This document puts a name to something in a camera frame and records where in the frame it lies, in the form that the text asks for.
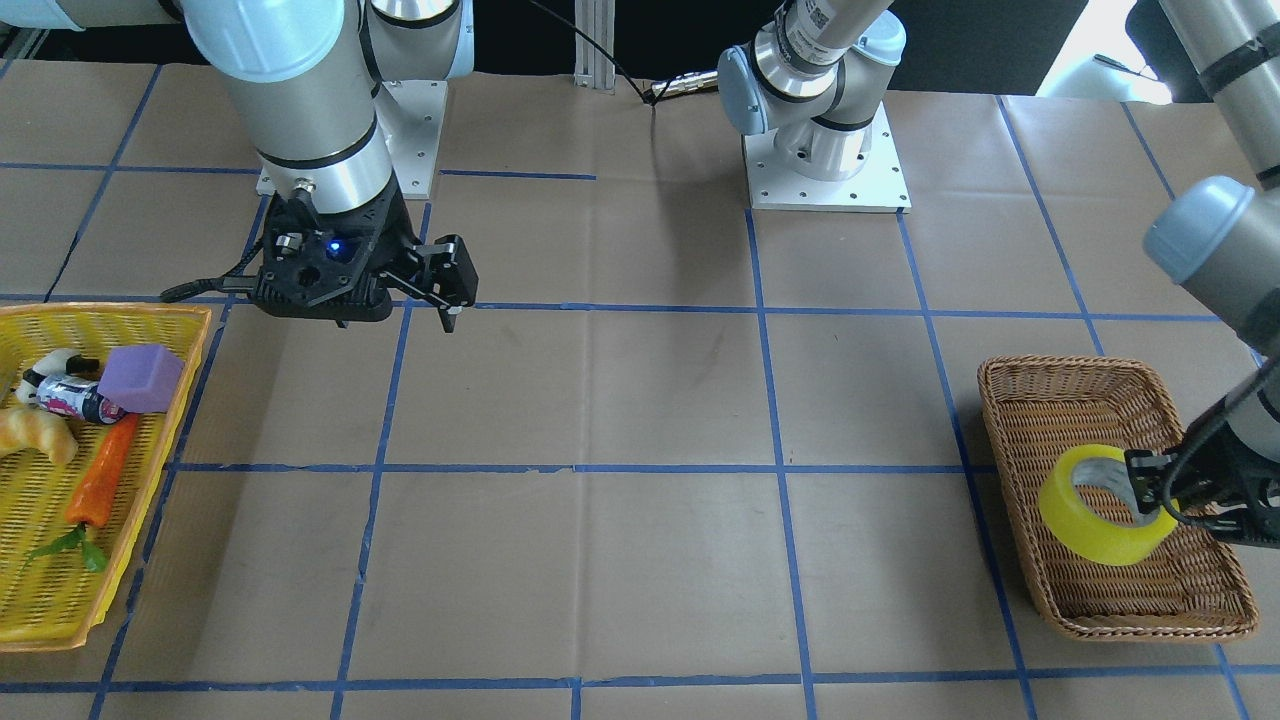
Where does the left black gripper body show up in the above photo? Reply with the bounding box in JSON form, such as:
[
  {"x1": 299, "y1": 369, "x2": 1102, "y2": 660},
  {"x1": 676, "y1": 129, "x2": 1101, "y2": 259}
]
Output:
[{"x1": 1165, "y1": 425, "x2": 1279, "y2": 550}]

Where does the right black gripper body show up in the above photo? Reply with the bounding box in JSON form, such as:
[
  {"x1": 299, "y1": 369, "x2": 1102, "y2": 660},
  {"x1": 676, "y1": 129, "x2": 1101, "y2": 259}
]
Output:
[{"x1": 250, "y1": 184, "x2": 425, "y2": 322}]

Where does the yellow tape roll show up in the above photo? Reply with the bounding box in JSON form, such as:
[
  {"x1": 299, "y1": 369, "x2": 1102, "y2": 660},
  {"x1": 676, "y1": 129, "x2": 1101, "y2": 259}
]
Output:
[{"x1": 1037, "y1": 445, "x2": 1178, "y2": 568}]

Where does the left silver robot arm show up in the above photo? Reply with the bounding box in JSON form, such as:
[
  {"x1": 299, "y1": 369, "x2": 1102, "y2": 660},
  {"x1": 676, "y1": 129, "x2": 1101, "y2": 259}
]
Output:
[{"x1": 716, "y1": 1, "x2": 1279, "y2": 566}]

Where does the brown wicker basket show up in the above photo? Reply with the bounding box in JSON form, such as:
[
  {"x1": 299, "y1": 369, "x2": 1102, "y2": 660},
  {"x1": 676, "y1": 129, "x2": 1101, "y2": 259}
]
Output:
[{"x1": 977, "y1": 355, "x2": 1260, "y2": 642}]

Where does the purple foam block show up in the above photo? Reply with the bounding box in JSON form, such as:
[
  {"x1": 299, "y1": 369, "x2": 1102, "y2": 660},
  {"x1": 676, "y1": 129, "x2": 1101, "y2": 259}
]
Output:
[{"x1": 99, "y1": 345, "x2": 186, "y2": 413}]

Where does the small printed can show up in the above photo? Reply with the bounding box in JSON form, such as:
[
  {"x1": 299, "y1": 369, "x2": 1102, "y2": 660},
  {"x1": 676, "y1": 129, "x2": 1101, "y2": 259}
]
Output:
[{"x1": 35, "y1": 375, "x2": 128, "y2": 425}]

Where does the panda plush toy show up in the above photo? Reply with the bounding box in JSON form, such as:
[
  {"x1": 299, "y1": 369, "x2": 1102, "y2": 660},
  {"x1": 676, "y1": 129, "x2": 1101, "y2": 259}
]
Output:
[{"x1": 14, "y1": 348, "x2": 101, "y2": 407}]

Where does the orange toy carrot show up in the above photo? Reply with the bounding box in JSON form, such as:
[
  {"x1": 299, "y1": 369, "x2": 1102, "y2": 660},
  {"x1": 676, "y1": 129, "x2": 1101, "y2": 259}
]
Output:
[{"x1": 22, "y1": 414, "x2": 140, "y2": 573}]

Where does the toy croissant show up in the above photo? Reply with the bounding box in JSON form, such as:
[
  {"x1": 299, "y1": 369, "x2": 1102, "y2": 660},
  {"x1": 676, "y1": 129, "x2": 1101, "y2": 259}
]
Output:
[{"x1": 1, "y1": 406, "x2": 78, "y2": 466}]

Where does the yellow plastic basket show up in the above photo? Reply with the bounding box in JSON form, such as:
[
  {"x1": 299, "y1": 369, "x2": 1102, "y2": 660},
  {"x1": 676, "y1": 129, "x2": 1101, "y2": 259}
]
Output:
[{"x1": 1, "y1": 302, "x2": 218, "y2": 653}]

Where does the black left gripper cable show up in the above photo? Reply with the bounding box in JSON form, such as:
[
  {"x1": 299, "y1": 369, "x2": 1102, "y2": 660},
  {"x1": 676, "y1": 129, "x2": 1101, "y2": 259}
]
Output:
[{"x1": 1160, "y1": 352, "x2": 1280, "y2": 525}]

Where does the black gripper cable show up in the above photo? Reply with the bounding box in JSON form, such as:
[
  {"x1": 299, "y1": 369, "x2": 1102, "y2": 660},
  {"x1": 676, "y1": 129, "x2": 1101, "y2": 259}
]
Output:
[
  {"x1": 1160, "y1": 352, "x2": 1280, "y2": 525},
  {"x1": 160, "y1": 255, "x2": 262, "y2": 305}
]

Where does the aluminium frame post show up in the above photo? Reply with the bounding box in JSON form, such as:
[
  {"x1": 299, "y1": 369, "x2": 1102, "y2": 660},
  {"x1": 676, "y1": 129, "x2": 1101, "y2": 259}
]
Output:
[{"x1": 573, "y1": 0, "x2": 618, "y2": 95}]

